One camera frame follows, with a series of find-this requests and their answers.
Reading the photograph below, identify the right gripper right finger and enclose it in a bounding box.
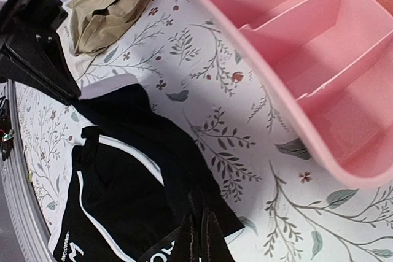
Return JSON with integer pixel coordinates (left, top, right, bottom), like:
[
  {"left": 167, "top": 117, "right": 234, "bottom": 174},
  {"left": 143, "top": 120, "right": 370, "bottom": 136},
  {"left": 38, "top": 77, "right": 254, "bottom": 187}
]
[{"left": 201, "top": 207, "right": 234, "bottom": 262}]

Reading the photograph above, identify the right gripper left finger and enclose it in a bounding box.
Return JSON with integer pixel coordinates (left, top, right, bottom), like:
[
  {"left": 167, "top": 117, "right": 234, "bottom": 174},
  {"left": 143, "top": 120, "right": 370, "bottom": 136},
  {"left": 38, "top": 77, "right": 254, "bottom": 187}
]
[{"left": 170, "top": 212, "right": 201, "bottom": 262}]

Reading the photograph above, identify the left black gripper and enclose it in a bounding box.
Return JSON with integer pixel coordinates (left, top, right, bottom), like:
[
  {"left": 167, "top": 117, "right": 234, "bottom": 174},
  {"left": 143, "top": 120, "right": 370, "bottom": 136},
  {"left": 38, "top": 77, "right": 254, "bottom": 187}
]
[{"left": 1, "top": 0, "right": 81, "bottom": 106}]

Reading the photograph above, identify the black underwear white trim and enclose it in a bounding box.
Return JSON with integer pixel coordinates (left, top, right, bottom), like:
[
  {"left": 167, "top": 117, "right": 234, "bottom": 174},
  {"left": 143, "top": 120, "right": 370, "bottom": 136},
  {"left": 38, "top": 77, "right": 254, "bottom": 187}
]
[{"left": 48, "top": 74, "right": 243, "bottom": 261}]

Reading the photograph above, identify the khaki underwear cream waistband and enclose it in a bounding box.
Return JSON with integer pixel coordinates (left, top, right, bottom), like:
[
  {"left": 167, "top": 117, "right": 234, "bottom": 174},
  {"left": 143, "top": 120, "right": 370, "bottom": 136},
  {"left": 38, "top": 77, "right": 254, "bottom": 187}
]
[{"left": 57, "top": 0, "right": 151, "bottom": 80}]

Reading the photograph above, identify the floral table mat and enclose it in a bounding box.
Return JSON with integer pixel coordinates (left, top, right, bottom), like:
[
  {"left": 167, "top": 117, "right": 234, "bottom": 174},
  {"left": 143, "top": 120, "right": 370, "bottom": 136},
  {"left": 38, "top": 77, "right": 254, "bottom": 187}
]
[{"left": 12, "top": 0, "right": 393, "bottom": 262}]

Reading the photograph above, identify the pink divided storage box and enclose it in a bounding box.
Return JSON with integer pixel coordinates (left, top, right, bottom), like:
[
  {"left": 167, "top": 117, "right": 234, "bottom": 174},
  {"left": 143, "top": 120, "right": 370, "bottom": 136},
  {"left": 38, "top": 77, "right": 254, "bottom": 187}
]
[{"left": 197, "top": 0, "right": 392, "bottom": 188}]

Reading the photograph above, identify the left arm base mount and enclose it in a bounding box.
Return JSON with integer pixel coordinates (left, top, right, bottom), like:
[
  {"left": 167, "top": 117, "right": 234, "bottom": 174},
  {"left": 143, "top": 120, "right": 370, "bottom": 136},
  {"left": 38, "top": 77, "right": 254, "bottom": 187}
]
[{"left": 0, "top": 96, "right": 14, "bottom": 161}]

